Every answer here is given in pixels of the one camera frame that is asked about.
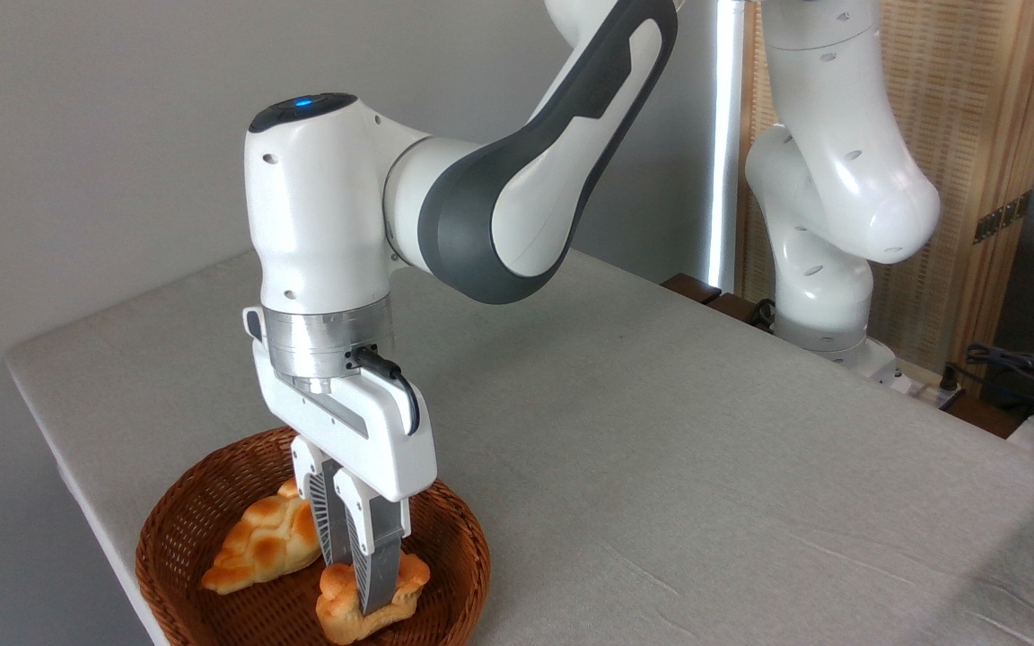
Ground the dark metal screen hinge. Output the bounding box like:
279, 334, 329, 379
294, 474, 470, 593
973, 191, 1031, 245

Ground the long braided bread loaf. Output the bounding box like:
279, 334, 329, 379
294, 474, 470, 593
201, 478, 325, 596

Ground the white power strip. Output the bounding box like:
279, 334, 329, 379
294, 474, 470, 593
894, 363, 967, 406

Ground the black cable bundle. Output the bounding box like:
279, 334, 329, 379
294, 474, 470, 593
941, 344, 1034, 415

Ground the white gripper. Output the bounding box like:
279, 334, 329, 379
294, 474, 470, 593
243, 305, 439, 615

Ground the dark brown wooden block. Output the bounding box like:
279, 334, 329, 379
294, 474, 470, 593
707, 292, 774, 329
661, 273, 723, 306

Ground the small round bread bun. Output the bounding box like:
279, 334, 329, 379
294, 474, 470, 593
316, 552, 432, 645

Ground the brown woven wicker basket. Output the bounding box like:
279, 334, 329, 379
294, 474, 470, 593
135, 426, 492, 646

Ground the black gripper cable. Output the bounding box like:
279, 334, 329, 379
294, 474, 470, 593
348, 345, 422, 438

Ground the grey tablecloth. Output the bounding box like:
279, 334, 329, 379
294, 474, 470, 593
4, 249, 1034, 646

